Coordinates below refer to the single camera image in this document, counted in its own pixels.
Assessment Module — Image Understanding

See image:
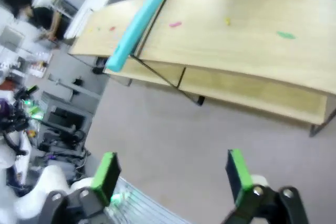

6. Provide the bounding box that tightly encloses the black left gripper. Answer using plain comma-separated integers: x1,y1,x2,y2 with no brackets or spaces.
0,85,39,133

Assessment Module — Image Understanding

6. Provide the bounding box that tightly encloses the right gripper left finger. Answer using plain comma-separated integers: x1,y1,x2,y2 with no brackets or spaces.
46,152,122,224

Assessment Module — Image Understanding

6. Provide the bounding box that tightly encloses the teal microfibre duster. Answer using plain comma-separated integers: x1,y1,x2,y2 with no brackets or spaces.
106,0,213,73

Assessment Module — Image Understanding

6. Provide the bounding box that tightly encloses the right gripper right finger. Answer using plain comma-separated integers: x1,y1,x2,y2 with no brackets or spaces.
222,149,310,224

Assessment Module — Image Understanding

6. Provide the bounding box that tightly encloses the black computer equipment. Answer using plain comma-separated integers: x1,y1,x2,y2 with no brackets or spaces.
39,103,89,156

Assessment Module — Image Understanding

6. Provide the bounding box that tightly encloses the two-tier wooden shelf black frame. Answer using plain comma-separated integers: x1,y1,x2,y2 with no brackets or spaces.
130,0,336,138
67,0,186,88

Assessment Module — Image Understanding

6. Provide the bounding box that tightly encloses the background person black shirt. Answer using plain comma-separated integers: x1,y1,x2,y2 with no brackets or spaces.
15,3,64,42

